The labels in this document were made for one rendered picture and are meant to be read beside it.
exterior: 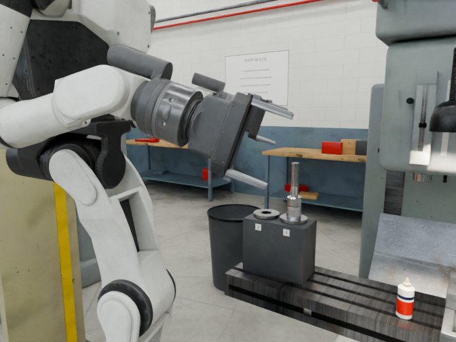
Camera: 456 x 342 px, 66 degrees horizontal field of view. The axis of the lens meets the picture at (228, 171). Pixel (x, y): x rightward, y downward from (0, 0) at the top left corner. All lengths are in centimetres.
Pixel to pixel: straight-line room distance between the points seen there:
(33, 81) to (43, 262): 145
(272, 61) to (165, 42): 236
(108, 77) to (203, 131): 15
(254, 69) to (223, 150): 560
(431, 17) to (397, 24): 7
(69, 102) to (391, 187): 118
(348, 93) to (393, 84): 448
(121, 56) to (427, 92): 66
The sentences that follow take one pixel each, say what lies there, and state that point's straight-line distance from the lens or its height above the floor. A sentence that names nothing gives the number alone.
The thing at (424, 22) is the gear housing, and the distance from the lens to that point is 95.
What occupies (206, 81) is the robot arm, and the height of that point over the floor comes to 154.
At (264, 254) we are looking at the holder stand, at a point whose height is 99.
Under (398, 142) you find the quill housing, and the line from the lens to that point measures 97.
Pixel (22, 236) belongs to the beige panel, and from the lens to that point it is 209.
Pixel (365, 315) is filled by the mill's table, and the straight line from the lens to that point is 110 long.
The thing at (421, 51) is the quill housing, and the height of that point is 160.
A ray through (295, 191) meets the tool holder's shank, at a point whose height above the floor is 121.
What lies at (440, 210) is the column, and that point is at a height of 112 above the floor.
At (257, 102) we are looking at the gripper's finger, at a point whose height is 147.
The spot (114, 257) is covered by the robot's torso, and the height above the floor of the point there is 113.
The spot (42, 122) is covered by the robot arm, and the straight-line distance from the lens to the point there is 63.
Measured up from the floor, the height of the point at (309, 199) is 23.
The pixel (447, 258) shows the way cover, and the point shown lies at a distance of 145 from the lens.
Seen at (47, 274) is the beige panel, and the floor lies 59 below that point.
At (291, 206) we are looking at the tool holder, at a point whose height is 116.
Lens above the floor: 147
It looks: 10 degrees down
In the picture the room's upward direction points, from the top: straight up
